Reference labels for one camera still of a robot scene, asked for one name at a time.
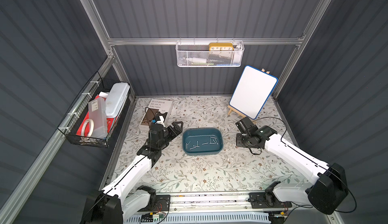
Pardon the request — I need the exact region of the teal plastic storage tray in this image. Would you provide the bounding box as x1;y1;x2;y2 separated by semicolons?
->
182;128;223;156

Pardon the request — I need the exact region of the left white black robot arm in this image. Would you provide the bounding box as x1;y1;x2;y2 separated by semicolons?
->
80;121;183;224

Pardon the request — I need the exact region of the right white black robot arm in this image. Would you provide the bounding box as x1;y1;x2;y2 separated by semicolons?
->
236;117;351;215

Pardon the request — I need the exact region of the red box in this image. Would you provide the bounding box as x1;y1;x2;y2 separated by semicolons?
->
76;92;118;136

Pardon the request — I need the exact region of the interior design trends book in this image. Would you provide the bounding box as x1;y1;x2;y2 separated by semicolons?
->
139;99;173;131

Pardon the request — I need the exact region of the blue framed whiteboard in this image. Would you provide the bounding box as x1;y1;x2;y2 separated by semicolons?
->
229;65;278;121

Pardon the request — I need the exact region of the white plastic case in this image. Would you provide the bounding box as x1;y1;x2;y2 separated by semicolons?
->
105;82;130;118

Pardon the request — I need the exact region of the translucent plastic container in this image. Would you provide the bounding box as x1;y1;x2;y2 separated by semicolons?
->
88;97;108;139

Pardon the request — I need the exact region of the white tape roll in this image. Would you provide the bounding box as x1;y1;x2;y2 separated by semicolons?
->
81;119;94;137

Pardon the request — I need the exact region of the yellow digital clock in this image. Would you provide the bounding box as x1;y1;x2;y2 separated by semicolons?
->
209;42;234;51

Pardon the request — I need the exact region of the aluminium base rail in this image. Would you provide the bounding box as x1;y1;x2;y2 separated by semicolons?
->
81;189;340;224

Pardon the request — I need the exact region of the white wire wall basket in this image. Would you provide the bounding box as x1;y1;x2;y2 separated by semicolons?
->
175;40;245;67

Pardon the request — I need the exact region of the black wire side basket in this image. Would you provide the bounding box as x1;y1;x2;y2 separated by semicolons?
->
58;73;131;148

